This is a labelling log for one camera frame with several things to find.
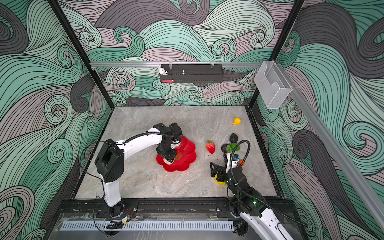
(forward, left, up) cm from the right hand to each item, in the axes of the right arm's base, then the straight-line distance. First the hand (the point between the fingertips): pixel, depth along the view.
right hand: (218, 165), depth 77 cm
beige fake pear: (+2, +27, -2) cm, 27 cm away
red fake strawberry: (+15, +2, -8) cm, 17 cm away
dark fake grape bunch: (+8, -7, -11) cm, 15 cm away
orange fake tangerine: (-3, -8, +11) cm, 14 cm away
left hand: (+6, +27, -4) cm, 28 cm away
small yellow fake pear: (+37, -20, -10) cm, 43 cm away
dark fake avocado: (+21, -14, -7) cm, 26 cm away
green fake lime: (+16, -13, -8) cm, 22 cm away
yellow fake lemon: (-7, -2, -8) cm, 11 cm away
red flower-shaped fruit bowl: (+11, +18, -12) cm, 24 cm away
